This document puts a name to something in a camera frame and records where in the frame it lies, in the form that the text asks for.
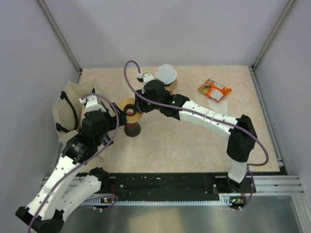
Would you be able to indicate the orange snack packet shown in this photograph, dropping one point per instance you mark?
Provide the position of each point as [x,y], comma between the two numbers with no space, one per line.
[214,90]

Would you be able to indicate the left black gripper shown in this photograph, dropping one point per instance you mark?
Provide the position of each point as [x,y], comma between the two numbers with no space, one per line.
[121,116]

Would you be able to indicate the beige canvas tote bag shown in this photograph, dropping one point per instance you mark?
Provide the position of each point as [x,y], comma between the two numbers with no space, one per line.
[65,109]

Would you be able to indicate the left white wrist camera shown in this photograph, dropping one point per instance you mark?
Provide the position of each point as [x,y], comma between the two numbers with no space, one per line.
[91,103]

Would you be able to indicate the aluminium frame rail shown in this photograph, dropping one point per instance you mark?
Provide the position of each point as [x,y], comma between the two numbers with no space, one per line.
[263,185]

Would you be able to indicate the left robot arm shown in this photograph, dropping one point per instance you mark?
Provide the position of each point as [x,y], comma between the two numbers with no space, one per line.
[52,206]

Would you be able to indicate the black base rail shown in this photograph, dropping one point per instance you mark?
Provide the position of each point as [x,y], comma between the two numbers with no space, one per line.
[172,186]

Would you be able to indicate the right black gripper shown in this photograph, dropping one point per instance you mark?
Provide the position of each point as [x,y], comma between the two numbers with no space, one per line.
[140,107]

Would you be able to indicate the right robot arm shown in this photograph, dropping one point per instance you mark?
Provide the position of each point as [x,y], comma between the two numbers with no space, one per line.
[239,132]

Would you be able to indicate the dark glass carafe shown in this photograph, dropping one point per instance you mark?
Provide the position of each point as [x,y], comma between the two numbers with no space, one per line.
[132,130]

